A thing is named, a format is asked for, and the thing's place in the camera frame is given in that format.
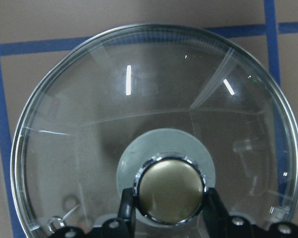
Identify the glass pot lid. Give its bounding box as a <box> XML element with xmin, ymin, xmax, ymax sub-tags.
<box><xmin>11</xmin><ymin>24</ymin><xmax>298</xmax><ymax>238</ymax></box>

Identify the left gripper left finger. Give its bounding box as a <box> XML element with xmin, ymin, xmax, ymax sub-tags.
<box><xmin>118</xmin><ymin>188</ymin><xmax>136</xmax><ymax>223</ymax></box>

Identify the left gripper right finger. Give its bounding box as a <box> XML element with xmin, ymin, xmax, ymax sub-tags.
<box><xmin>202</xmin><ymin>187</ymin><xmax>229</xmax><ymax>223</ymax></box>

